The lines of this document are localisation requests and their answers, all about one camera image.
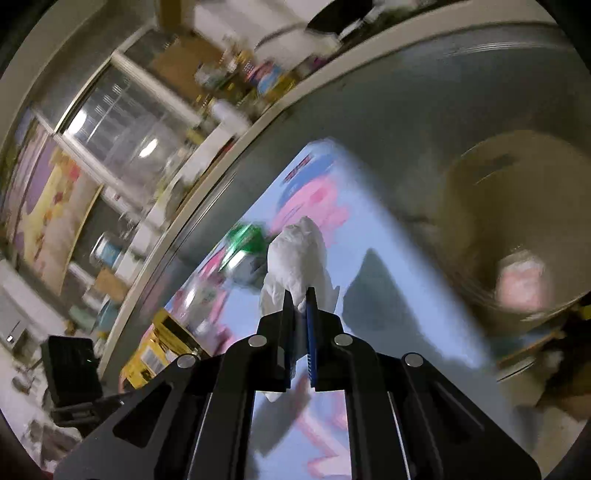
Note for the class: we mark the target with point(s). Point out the blue printed container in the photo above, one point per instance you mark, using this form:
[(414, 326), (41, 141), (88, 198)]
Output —
[(105, 251)]

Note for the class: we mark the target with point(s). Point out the purple yellow wall poster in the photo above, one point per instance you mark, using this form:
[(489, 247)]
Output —
[(41, 207)]

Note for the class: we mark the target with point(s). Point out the clear crumpled plastic wrapper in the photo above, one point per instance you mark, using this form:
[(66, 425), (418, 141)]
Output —
[(201, 309)]

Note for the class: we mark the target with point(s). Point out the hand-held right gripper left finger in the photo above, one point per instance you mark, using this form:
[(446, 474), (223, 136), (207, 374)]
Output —
[(292, 355)]

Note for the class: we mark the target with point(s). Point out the black bag of scraps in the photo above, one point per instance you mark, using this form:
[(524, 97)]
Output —
[(568, 383)]

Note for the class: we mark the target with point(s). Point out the white tissue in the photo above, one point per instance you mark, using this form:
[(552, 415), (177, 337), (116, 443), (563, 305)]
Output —
[(295, 258)]

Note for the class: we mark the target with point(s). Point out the green drink can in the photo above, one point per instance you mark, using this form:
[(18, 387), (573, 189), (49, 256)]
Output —
[(242, 240)]

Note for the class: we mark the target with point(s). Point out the barred kitchen window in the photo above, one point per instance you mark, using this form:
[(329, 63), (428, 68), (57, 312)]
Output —
[(120, 129)]

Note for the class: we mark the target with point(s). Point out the blue cartoon printed tablecloth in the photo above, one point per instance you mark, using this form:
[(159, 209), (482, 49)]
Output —
[(392, 323)]

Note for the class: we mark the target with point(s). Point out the white plastic bottle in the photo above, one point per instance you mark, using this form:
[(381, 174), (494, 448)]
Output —
[(228, 115)]

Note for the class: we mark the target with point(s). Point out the beige plastic bin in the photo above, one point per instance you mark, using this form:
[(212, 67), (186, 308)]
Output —
[(466, 207)]

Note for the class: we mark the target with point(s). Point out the white box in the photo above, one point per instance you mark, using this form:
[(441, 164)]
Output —
[(521, 281)]

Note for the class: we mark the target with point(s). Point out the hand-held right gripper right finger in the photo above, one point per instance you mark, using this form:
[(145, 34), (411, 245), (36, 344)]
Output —
[(310, 350)]

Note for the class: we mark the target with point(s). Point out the yellow carton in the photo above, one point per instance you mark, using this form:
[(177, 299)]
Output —
[(147, 355)]

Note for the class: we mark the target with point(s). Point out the grey kitchen cabinet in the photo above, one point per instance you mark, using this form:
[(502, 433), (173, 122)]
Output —
[(392, 106)]

